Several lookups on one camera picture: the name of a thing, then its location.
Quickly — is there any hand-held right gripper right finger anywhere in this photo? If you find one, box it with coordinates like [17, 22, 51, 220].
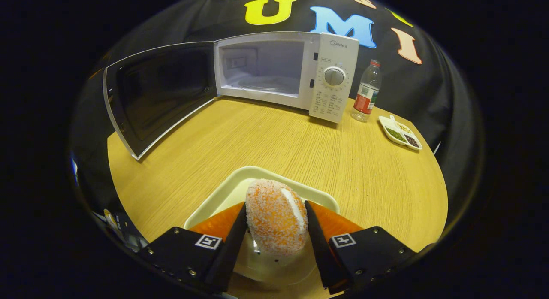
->
[303, 200, 419, 296]

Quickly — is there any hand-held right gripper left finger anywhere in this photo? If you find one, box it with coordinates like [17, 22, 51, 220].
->
[137, 202, 248, 293]

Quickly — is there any orange crumbed bread roll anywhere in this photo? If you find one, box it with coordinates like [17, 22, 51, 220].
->
[245, 179, 309, 258]

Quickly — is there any white microwave oven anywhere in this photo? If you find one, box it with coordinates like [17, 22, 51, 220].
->
[102, 31, 360, 161]

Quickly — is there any pale green square plate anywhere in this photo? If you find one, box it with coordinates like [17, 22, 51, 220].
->
[184, 166, 341, 287]

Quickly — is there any white divided dish of beans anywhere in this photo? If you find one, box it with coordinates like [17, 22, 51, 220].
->
[378, 115, 423, 151]

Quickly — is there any clear red label water bottle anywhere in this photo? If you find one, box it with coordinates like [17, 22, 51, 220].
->
[351, 59, 383, 123]

